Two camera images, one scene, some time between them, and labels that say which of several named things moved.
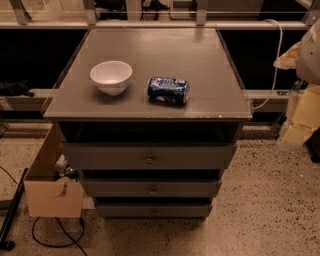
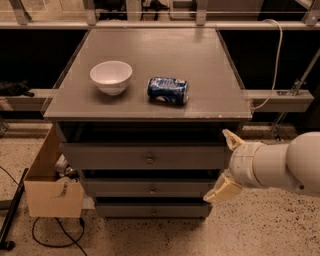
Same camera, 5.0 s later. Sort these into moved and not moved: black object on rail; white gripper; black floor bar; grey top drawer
Moved: white gripper
Not moved: black object on rail; black floor bar; grey top drawer
